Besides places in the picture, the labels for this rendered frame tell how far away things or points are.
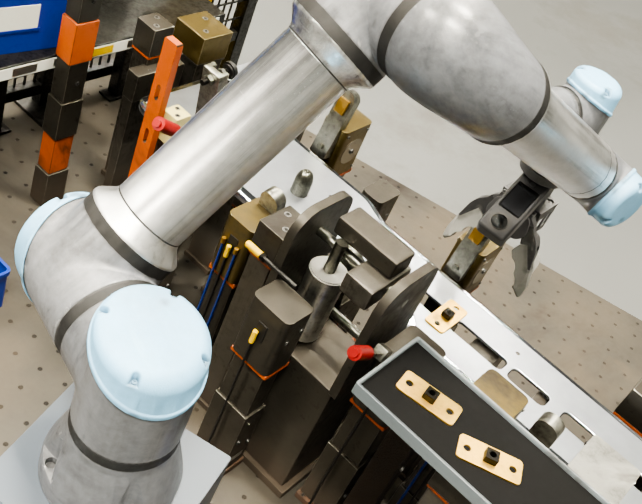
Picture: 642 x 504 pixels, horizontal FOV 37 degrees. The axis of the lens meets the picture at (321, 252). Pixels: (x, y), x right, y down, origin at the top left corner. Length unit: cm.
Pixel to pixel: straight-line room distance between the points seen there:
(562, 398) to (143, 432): 82
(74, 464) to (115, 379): 15
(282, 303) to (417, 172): 243
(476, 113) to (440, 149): 303
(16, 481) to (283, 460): 61
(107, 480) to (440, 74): 50
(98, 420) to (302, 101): 36
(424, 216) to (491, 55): 143
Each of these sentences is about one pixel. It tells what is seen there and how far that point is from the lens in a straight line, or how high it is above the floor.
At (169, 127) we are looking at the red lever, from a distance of 147.
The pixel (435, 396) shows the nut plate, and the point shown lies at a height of 117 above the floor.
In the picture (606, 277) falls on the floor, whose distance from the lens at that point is 376.
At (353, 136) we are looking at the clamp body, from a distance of 180.
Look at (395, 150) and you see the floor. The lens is 378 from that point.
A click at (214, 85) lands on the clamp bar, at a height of 119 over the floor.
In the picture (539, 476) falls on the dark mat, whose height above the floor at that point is 116.
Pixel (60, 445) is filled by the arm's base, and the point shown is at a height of 115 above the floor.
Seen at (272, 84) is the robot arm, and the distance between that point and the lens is 92.
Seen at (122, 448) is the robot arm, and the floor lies 122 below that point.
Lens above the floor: 198
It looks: 39 degrees down
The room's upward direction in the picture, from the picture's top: 25 degrees clockwise
